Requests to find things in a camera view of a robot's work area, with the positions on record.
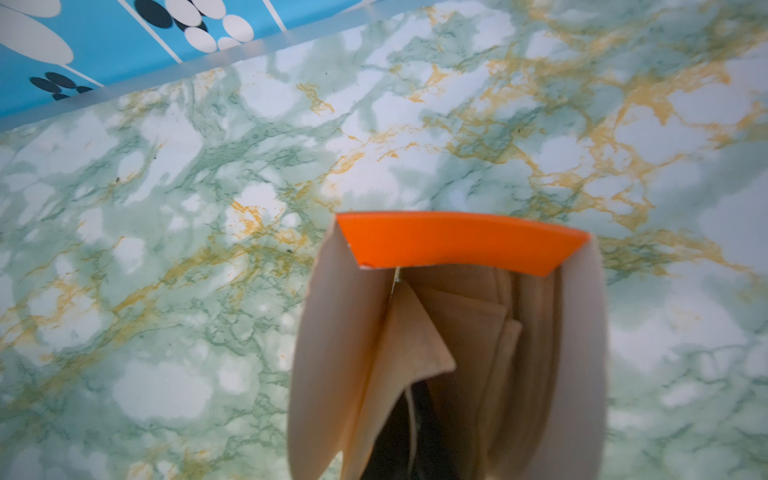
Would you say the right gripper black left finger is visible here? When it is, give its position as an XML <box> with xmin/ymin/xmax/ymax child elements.
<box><xmin>361</xmin><ymin>388</ymin><xmax>412</xmax><ymax>480</ymax></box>

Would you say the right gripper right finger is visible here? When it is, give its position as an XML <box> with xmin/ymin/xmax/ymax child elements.
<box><xmin>412</xmin><ymin>381</ymin><xmax>458</xmax><ymax>480</ymax></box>

